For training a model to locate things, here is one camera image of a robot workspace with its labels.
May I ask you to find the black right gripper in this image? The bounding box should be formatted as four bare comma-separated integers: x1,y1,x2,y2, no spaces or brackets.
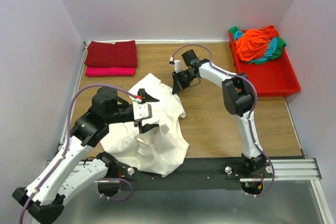
171,70,196,95

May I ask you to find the white t-shirt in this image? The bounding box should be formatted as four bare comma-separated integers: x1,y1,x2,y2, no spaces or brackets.
100,73,189,177

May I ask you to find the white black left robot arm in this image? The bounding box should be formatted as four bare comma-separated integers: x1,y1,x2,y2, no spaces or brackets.
12,84,158,223

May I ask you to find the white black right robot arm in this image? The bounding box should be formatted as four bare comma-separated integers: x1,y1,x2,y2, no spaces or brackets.
170,50,267,178

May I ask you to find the pink folded t-shirt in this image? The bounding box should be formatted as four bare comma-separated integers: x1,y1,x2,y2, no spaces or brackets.
85,67,136,77

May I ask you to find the dark red folded t-shirt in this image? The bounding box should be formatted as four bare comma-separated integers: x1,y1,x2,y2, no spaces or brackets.
85,40,138,68

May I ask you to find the orange t-shirt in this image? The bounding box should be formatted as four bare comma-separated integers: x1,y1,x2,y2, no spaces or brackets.
235,25,279,62

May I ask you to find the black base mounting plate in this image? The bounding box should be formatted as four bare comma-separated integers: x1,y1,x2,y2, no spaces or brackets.
97,157,274,192

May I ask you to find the red plastic bin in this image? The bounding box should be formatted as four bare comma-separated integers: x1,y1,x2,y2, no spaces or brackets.
229,34,301,97

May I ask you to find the teal t-shirt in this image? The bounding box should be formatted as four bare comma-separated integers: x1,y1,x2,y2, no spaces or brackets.
234,30,280,63

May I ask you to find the green t-shirt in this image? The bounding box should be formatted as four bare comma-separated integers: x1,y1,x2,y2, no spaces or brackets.
228,26,287,65

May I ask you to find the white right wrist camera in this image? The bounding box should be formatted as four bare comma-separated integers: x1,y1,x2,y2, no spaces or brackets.
169,57,183,73

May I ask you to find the aluminium left side rail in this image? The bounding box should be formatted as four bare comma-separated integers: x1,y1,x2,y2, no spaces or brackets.
56,41,91,154

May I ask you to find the aluminium frame rail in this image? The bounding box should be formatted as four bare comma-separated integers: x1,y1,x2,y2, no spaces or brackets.
41,158,322,183

